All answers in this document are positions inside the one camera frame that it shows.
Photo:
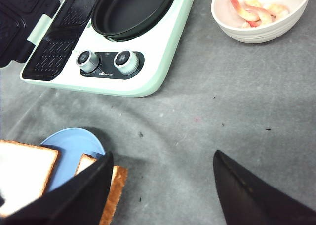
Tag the mint green hinged lid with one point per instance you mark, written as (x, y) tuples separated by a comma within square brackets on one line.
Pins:
[(17, 20)]

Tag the white bread slice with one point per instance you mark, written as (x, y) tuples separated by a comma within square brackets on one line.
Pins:
[(24, 174), (119, 176)]

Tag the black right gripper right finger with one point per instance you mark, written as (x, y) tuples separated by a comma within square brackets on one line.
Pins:
[(247, 200)]

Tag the blue plate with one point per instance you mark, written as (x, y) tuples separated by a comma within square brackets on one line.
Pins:
[(72, 143)]

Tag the silver control knob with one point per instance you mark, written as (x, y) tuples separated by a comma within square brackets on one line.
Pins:
[(126, 62), (87, 61)]

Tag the silver right control knob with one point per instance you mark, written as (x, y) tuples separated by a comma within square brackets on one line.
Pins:
[(126, 62)]

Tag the mint green breakfast maker base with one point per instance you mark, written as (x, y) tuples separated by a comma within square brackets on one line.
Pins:
[(70, 31)]

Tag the cream ceramic bowl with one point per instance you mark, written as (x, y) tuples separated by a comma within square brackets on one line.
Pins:
[(230, 22)]

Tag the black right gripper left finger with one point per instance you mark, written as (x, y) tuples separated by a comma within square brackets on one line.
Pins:
[(79, 201)]

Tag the black round frying pan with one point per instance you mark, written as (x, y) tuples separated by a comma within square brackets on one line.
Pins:
[(123, 20)]

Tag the grey tablecloth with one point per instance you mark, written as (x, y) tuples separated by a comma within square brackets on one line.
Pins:
[(254, 102)]

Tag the silver left control knob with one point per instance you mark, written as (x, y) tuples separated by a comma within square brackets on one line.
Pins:
[(87, 61)]

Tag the pink cooked shrimp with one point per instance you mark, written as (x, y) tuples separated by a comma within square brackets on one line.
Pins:
[(255, 14)]

